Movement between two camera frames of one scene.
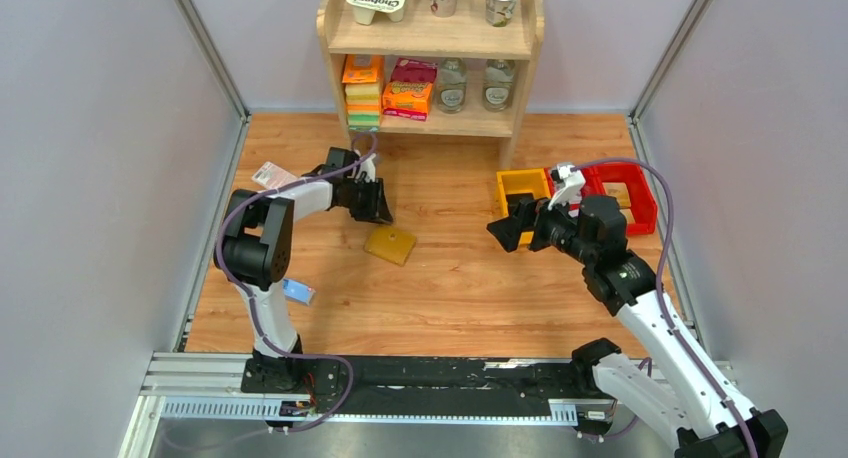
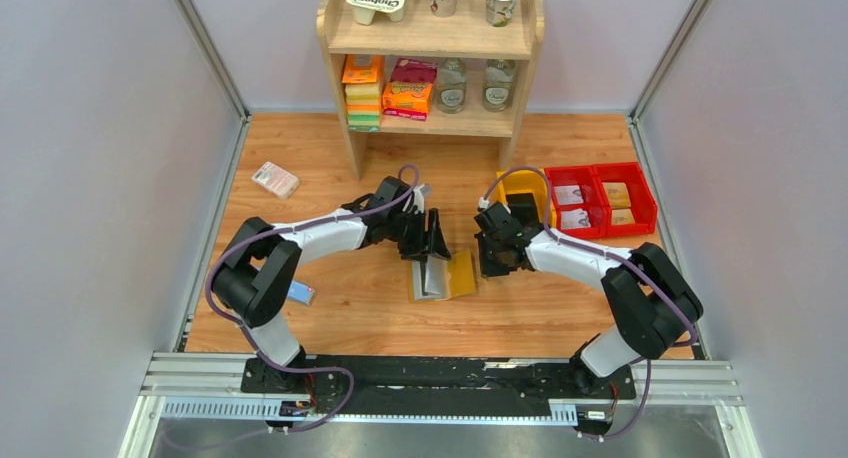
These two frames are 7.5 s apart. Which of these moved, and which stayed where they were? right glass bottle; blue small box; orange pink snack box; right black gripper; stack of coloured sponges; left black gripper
Moved: right black gripper; left black gripper
Stayed: stack of coloured sponges; right glass bottle; orange pink snack box; blue small box
